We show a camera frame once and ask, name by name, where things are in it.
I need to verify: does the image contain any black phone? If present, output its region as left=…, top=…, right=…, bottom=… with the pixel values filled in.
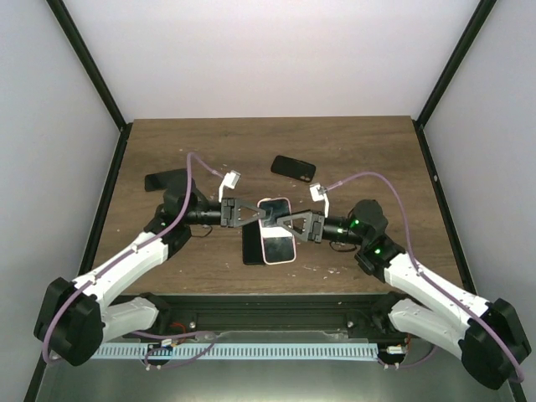
left=144, top=168, right=187, bottom=192

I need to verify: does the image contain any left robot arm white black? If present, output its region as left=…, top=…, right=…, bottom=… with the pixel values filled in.
left=33, top=182, right=266, bottom=366

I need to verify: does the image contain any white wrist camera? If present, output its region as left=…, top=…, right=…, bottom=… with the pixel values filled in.
left=218, top=170, right=240, bottom=203
left=309, top=183, right=330, bottom=217

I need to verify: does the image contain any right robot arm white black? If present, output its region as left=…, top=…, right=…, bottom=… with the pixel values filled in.
left=271, top=199, right=532, bottom=389

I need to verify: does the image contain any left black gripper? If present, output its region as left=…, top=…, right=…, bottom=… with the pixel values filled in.
left=184, top=198, right=266, bottom=229

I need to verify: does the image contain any black aluminium frame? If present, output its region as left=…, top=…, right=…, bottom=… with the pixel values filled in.
left=24, top=0, right=536, bottom=402

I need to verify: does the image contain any light blue slotted cable duct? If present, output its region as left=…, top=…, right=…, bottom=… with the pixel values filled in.
left=92, top=343, right=379, bottom=361

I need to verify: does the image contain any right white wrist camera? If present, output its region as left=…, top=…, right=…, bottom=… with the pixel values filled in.
left=309, top=183, right=330, bottom=217

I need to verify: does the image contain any blue smartphone black screen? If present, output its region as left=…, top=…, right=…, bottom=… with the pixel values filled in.
left=242, top=224, right=265, bottom=266

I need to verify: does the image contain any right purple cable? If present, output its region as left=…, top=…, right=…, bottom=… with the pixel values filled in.
left=326, top=171, right=527, bottom=384

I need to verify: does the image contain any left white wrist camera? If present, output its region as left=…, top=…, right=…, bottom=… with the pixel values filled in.
left=218, top=170, right=240, bottom=203

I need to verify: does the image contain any white phone case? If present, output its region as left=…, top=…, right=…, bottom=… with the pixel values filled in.
left=256, top=196, right=297, bottom=266

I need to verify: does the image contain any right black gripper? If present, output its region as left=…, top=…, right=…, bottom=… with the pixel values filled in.
left=277, top=210, right=366, bottom=246

